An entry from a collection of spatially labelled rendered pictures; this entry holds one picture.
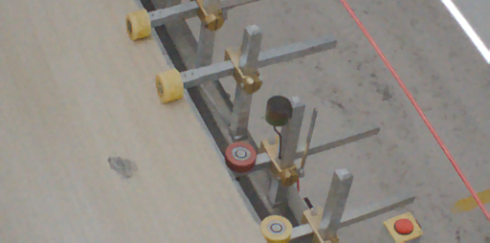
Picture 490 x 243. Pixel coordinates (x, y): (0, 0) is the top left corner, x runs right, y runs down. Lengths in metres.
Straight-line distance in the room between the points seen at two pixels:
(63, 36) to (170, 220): 0.71
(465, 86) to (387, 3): 0.53
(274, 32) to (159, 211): 1.88
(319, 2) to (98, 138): 1.96
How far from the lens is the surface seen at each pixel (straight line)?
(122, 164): 3.00
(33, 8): 3.43
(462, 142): 4.46
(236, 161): 3.05
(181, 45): 3.60
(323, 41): 3.30
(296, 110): 2.93
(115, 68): 3.25
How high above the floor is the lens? 3.25
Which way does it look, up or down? 47 degrees down
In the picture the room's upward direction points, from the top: 10 degrees clockwise
